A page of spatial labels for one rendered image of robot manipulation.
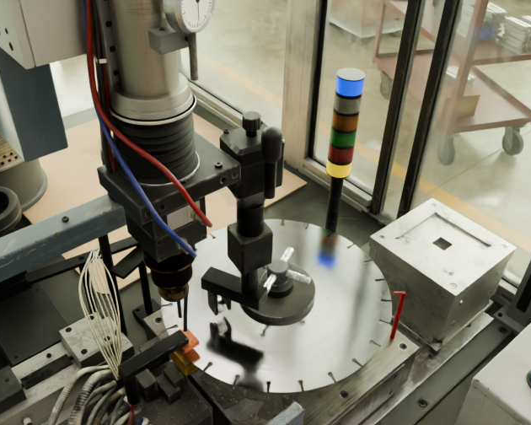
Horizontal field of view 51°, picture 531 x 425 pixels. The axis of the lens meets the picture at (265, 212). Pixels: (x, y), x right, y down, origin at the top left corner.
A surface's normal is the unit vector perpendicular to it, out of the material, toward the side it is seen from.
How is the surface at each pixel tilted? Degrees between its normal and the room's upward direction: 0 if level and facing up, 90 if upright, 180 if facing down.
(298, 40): 90
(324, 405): 0
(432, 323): 90
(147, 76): 90
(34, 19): 90
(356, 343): 0
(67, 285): 0
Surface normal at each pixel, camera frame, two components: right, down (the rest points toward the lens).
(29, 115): 0.64, 0.50
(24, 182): 0.90, 0.28
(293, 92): -0.76, 0.39
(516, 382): 0.03, -0.77
